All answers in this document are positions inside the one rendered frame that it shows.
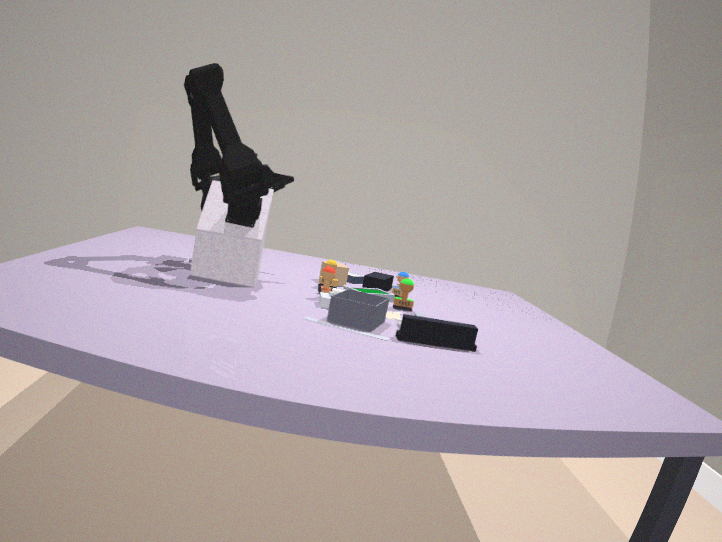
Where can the tan cardboard box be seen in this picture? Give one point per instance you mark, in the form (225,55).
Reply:
(341,273)

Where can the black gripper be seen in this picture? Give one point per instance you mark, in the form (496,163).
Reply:
(276,181)

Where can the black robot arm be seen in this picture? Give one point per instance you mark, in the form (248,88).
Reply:
(241,173)

